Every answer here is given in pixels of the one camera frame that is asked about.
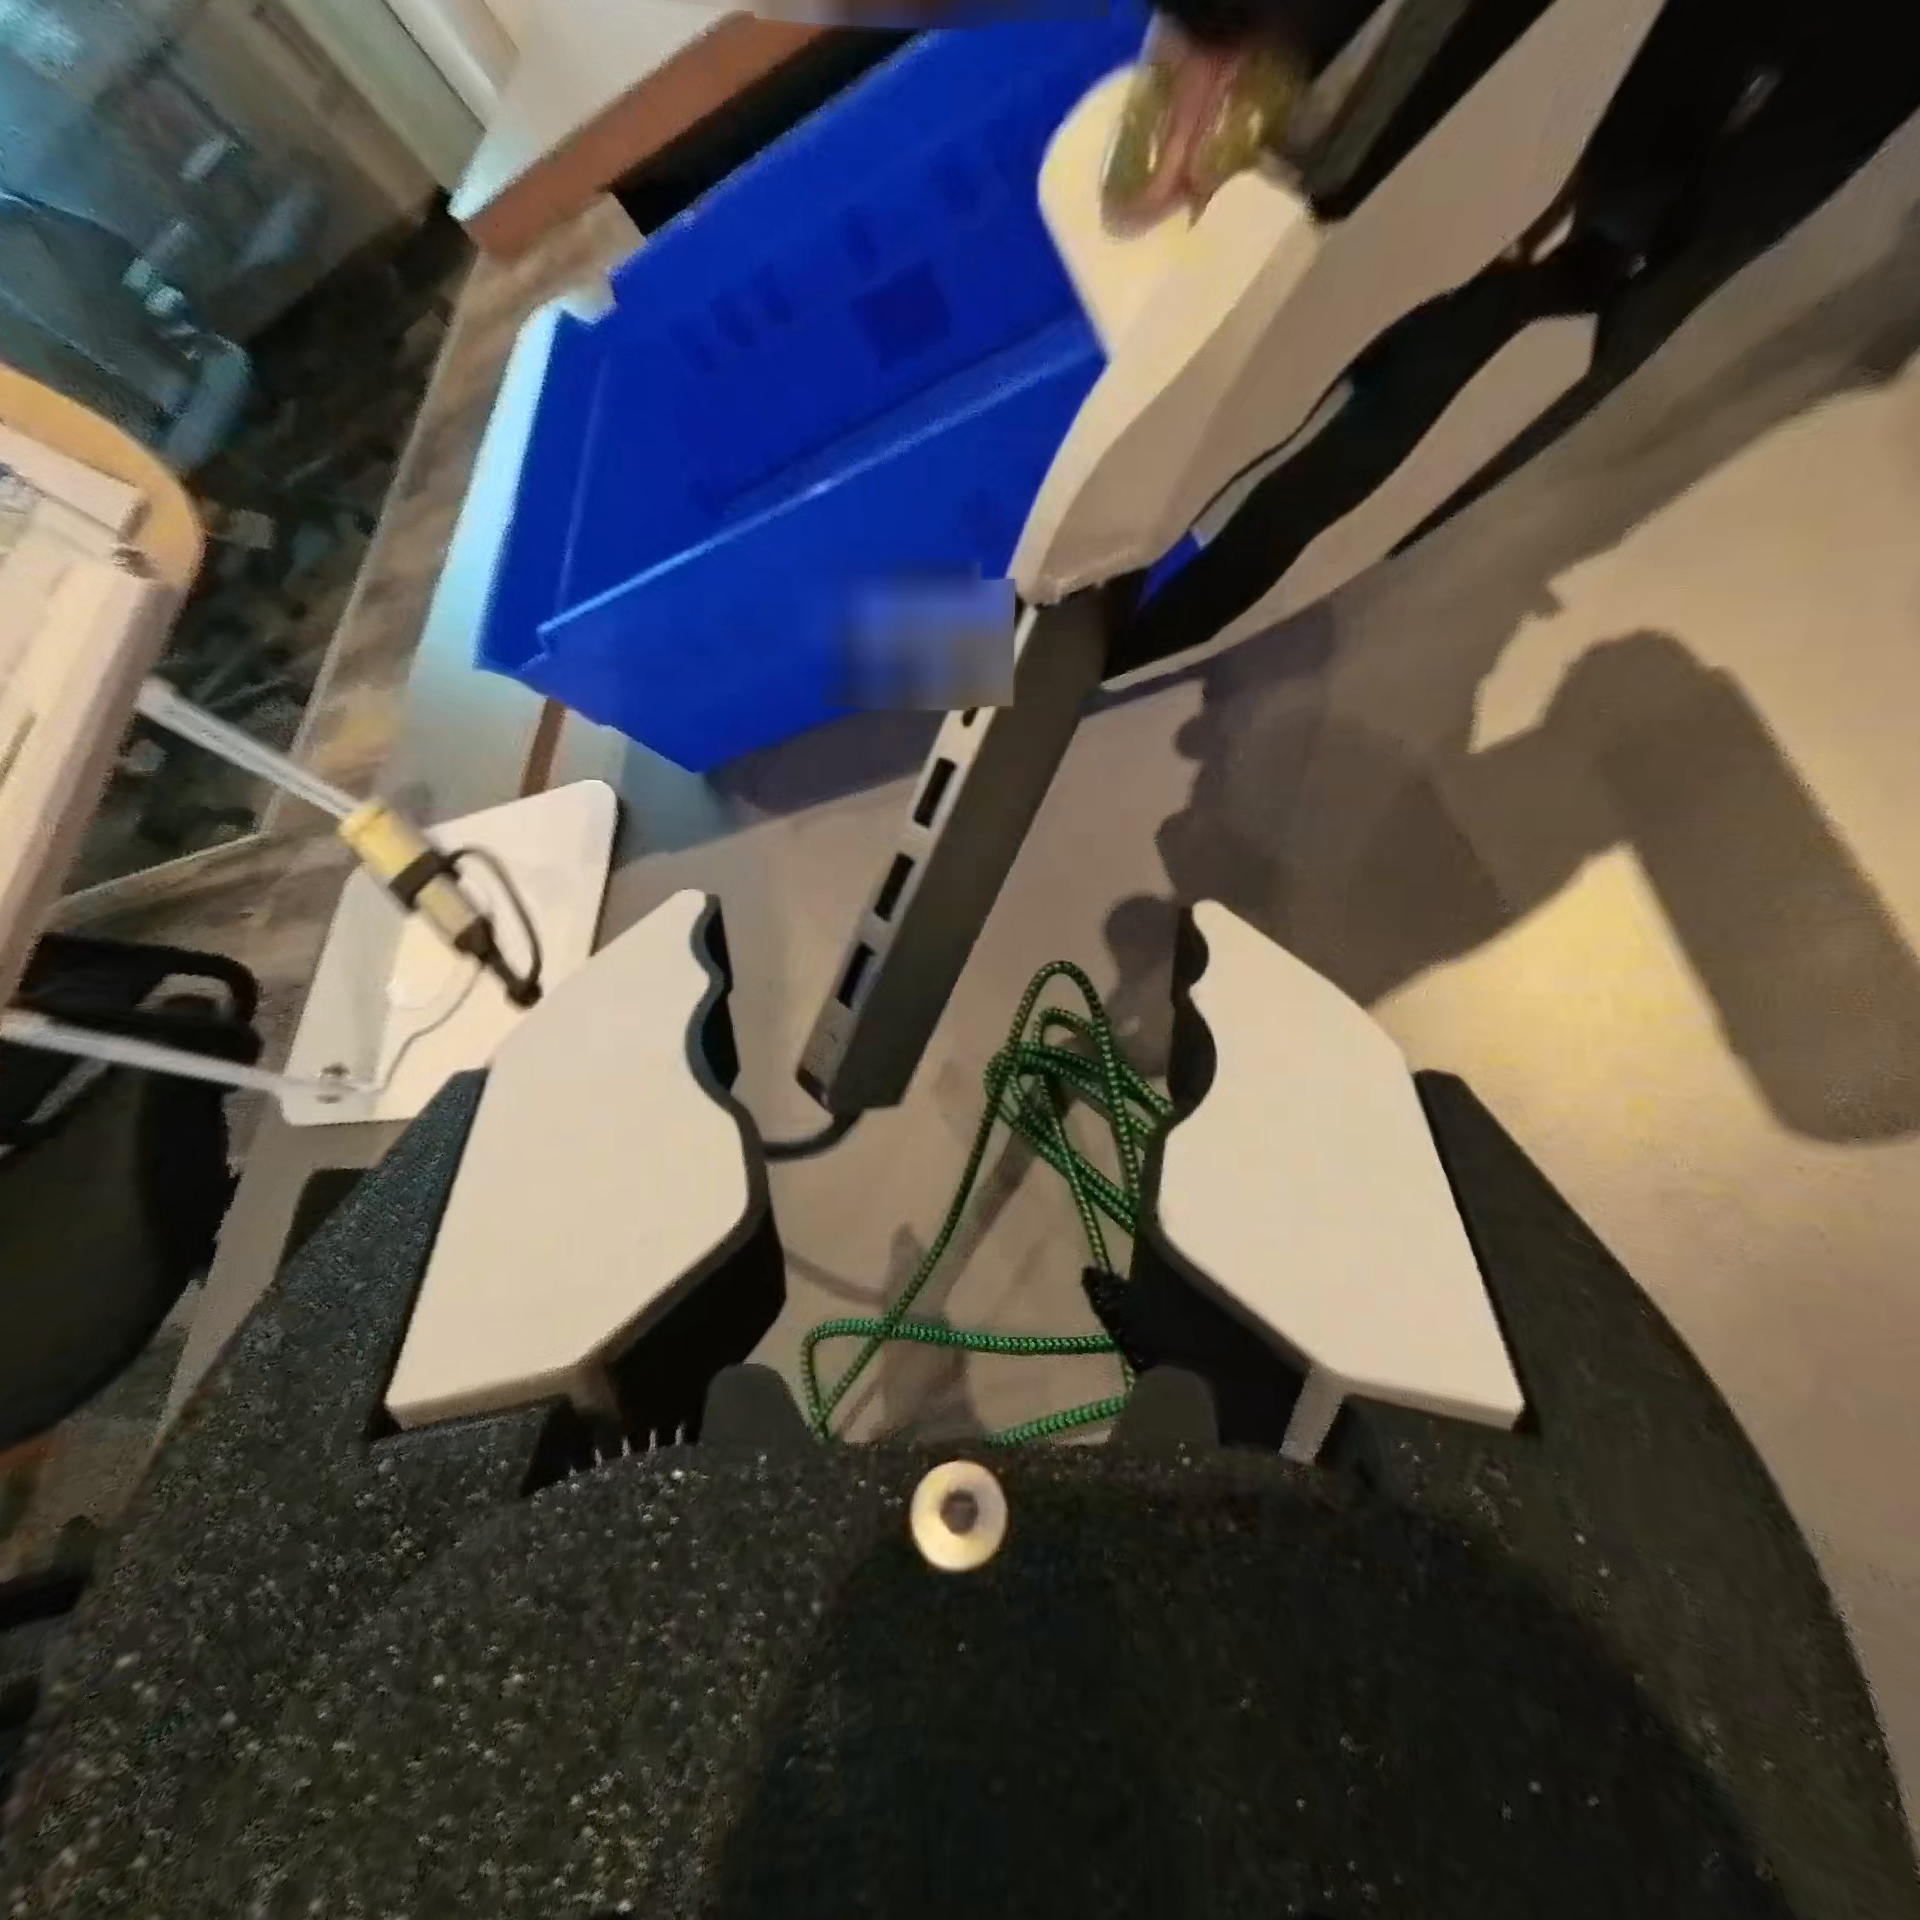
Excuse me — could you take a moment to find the wooden sign board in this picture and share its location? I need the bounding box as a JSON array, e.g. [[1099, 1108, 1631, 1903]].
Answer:
[[0, 366, 208, 993]]

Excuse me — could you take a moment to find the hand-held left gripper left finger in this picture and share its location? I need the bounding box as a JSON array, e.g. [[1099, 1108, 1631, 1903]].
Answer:
[[382, 888, 791, 1435]]

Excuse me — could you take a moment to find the grey usb hub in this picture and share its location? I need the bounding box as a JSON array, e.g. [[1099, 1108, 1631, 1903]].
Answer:
[[795, 597, 1117, 1117]]

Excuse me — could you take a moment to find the blue plastic storage bin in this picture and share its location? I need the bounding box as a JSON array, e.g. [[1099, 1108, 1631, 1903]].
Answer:
[[476, 0, 1202, 775]]

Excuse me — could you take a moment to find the black office chair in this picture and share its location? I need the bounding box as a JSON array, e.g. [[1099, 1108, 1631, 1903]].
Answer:
[[0, 930, 264, 1446]]

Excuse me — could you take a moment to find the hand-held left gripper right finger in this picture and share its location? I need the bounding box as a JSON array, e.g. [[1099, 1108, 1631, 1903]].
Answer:
[[1083, 896, 1530, 1465]]

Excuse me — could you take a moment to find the white lamp stand base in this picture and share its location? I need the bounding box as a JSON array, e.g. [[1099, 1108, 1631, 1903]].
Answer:
[[0, 674, 620, 1130]]

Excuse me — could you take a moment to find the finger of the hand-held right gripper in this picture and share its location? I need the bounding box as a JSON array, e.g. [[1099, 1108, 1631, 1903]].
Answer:
[[1004, 0, 1633, 606], [1099, 297, 1597, 696]]

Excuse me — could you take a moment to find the green braided usb cable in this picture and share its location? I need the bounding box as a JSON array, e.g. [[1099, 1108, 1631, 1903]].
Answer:
[[803, 964, 1181, 1450]]

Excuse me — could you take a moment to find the black usb hub cable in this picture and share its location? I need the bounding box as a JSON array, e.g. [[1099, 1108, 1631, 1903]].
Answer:
[[343, 803, 865, 1159]]

